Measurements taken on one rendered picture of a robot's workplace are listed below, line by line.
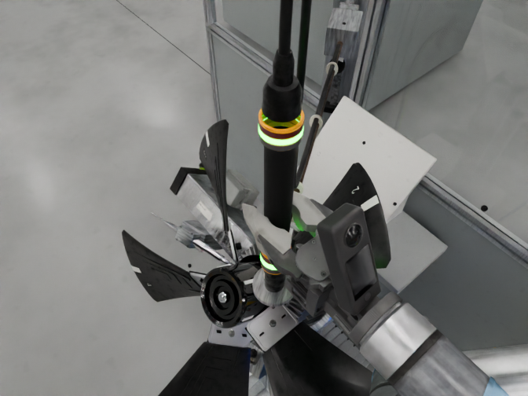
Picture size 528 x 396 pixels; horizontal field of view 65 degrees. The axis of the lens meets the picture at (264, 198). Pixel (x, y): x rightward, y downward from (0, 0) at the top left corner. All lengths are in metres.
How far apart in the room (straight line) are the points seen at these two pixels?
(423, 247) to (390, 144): 0.53
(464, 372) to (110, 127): 2.86
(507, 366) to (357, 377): 0.33
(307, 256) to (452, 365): 0.18
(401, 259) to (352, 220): 0.96
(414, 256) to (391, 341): 0.94
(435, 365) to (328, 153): 0.66
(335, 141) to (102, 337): 1.59
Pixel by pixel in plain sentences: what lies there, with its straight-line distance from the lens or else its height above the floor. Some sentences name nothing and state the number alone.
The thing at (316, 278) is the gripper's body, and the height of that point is 1.58.
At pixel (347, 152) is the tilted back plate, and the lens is 0.99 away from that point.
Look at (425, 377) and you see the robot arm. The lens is 0.45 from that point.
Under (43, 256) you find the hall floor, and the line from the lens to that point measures 2.58.
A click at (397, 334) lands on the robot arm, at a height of 1.58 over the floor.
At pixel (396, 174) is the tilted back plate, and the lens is 0.94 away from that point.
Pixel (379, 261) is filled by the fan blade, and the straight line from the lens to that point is 0.66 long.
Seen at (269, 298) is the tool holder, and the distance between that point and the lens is 0.68.
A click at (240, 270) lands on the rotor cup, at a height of 1.25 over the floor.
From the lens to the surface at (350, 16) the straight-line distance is 1.06.
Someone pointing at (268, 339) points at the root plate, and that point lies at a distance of 0.85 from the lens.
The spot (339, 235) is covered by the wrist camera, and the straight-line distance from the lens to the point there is 0.40.
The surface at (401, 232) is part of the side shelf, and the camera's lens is 1.41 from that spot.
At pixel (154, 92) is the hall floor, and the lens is 3.31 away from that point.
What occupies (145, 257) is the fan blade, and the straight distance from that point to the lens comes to 1.04.
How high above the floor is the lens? 1.99
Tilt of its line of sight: 52 degrees down
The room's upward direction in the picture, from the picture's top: straight up
